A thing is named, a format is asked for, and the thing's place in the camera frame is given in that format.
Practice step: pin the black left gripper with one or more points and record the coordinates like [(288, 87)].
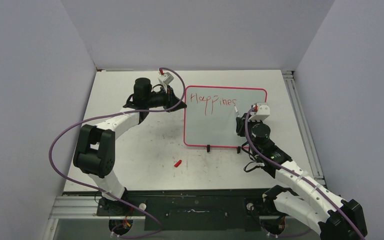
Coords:
[(170, 100)]

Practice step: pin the pink framed whiteboard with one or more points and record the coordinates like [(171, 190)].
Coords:
[(210, 118)]

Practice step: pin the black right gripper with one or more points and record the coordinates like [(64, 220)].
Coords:
[(241, 125)]

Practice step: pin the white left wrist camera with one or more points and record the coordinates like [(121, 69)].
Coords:
[(165, 78)]

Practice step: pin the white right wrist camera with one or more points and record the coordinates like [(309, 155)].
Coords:
[(260, 112)]

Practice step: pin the aluminium right side rail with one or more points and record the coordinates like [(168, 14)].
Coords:
[(309, 145)]

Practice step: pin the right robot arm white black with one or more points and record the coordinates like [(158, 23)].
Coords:
[(302, 197)]

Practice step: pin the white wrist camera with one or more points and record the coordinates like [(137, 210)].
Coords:
[(260, 112), (165, 78)]

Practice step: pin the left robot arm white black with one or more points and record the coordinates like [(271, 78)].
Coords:
[(95, 151)]

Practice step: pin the red marker cap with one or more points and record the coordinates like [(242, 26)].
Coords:
[(177, 164)]

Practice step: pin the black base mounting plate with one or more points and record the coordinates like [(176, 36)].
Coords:
[(274, 220)]

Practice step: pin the aluminium front frame rail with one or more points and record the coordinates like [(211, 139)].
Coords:
[(76, 205)]

